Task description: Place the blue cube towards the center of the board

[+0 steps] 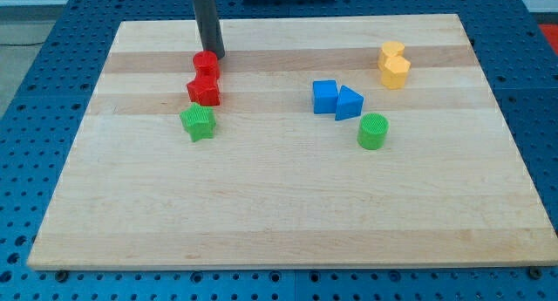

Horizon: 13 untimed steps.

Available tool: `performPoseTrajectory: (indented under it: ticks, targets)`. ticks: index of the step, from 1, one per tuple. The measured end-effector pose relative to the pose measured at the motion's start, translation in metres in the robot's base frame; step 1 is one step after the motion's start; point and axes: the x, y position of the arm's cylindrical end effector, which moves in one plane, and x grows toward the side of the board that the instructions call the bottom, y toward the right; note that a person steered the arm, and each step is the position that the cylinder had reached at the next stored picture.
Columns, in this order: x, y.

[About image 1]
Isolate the yellow heart block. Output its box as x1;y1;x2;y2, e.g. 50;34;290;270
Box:
378;41;405;71

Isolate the red cylinder block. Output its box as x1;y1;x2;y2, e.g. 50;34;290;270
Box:
193;51;221;79

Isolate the blue triangular prism block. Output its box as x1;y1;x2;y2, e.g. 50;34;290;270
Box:
335;86;364;120

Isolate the red star block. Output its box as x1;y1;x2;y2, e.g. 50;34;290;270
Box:
186;76;220;106

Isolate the light wooden board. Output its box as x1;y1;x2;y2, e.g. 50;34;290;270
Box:
27;14;557;270

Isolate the yellow hexagon block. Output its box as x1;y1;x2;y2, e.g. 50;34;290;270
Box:
380;56;411;90

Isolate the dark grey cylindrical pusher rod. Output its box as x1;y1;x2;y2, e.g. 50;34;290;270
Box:
192;0;225;59

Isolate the green cylinder block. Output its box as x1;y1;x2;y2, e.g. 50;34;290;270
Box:
357;113;389;150

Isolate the green star block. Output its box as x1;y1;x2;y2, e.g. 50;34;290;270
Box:
179;102;216;142

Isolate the blue cube block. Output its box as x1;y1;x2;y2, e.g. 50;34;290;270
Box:
312;80;338;114

